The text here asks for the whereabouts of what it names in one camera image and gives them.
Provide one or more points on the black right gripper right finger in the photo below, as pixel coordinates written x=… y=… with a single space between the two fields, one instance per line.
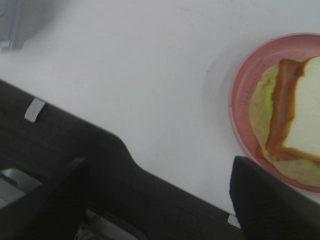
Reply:
x=268 y=209

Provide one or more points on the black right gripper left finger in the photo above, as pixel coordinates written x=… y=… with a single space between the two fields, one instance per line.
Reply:
x=52 y=211

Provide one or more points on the sandwich with bread and lettuce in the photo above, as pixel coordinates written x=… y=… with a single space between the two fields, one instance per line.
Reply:
x=284 y=114

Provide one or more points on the pink round plate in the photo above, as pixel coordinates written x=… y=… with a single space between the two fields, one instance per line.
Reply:
x=300 y=46

